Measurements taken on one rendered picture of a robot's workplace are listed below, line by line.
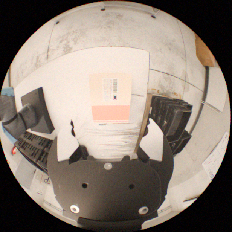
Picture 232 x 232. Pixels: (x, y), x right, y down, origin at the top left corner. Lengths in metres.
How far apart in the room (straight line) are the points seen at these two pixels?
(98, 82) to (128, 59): 0.15
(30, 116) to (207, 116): 2.97
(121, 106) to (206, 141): 2.61
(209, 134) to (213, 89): 1.14
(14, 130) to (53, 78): 0.31
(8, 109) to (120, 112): 0.47
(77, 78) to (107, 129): 0.27
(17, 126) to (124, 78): 0.50
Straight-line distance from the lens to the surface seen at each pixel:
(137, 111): 0.33
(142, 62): 0.32
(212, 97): 2.47
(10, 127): 0.45
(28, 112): 0.49
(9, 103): 0.42
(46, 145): 0.62
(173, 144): 1.27
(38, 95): 0.44
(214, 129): 2.57
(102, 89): 0.21
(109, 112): 0.23
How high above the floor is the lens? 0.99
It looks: 61 degrees down
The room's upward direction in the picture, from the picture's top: 176 degrees clockwise
